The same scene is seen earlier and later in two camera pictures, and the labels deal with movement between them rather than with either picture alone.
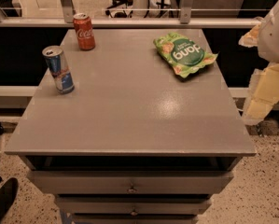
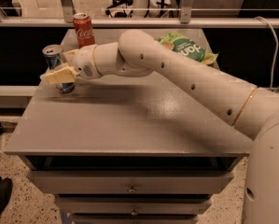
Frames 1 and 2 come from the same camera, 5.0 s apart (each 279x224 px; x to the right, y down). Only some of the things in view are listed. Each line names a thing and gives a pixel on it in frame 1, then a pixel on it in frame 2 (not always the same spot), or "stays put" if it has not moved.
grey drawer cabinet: (133, 142) stays put
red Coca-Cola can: (84, 30) stays put
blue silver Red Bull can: (59, 69) stays put
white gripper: (275, 36) → (84, 62)
